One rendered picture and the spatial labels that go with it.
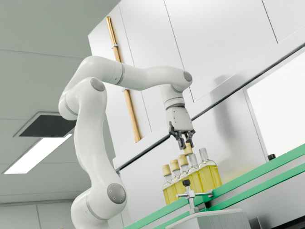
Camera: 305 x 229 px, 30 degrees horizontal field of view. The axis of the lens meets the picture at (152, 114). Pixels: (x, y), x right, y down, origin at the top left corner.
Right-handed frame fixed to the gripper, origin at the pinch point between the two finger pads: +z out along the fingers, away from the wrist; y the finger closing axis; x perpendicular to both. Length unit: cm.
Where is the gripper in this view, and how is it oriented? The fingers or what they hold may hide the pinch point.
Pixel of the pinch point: (185, 144)
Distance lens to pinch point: 225.9
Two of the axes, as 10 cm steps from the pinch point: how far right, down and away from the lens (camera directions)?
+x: 5.8, -4.2, -7.0
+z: 2.4, 9.1, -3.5
